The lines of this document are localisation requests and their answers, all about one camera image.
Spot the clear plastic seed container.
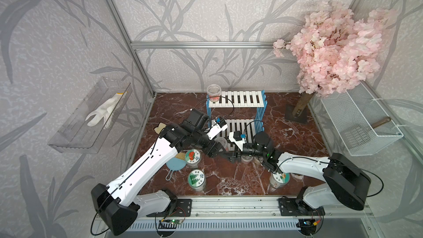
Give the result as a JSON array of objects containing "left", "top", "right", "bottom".
[{"left": 241, "top": 155, "right": 253, "bottom": 164}]

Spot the clear container red seed packet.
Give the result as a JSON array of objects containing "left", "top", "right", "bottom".
[{"left": 207, "top": 84, "right": 222, "bottom": 103}]

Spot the clear lidded seed container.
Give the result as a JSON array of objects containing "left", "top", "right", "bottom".
[{"left": 215, "top": 137, "right": 229, "bottom": 151}]

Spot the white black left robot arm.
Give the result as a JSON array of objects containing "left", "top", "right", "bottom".
[{"left": 91, "top": 109, "right": 228, "bottom": 236}]

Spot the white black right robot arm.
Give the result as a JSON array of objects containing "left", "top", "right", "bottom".
[{"left": 228, "top": 131, "right": 371, "bottom": 215}]

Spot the blue and white wooden shelf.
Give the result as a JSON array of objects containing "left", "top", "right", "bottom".
[{"left": 206, "top": 90, "right": 268, "bottom": 151}]

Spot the red strawberry label jar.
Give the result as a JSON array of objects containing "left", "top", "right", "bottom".
[{"left": 185, "top": 149, "right": 202, "bottom": 169}]

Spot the green tree label jar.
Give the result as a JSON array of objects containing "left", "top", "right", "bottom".
[{"left": 187, "top": 169, "right": 206, "bottom": 191}]

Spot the flower label jar right front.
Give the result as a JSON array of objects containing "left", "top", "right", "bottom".
[{"left": 269, "top": 173, "right": 290, "bottom": 189}]

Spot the black and yellow work glove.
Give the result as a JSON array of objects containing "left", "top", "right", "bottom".
[{"left": 154, "top": 122, "right": 166, "bottom": 136}]

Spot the white glove in tray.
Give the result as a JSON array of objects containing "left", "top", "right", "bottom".
[{"left": 85, "top": 93, "right": 123, "bottom": 130}]

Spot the pink blossom artificial tree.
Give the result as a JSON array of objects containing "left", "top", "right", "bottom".
[{"left": 273, "top": 2, "right": 396, "bottom": 123}]

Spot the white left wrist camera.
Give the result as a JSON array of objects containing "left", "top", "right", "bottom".
[{"left": 207, "top": 119, "right": 228, "bottom": 140}]

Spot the aluminium front rail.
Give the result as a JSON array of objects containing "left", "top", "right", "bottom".
[{"left": 98, "top": 194, "right": 374, "bottom": 220}]

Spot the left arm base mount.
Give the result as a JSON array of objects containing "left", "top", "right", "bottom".
[{"left": 147, "top": 188, "right": 192, "bottom": 218}]

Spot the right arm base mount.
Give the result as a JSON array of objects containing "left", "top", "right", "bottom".
[{"left": 278, "top": 187, "right": 326, "bottom": 217}]

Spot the white wire mesh basket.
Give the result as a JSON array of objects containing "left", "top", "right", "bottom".
[{"left": 322, "top": 83, "right": 403, "bottom": 156}]

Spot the wooden handled brush in basket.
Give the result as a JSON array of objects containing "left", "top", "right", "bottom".
[{"left": 370, "top": 116, "right": 392, "bottom": 130}]

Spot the clear acrylic wall tray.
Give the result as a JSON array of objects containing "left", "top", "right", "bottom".
[{"left": 48, "top": 77, "right": 133, "bottom": 154}]

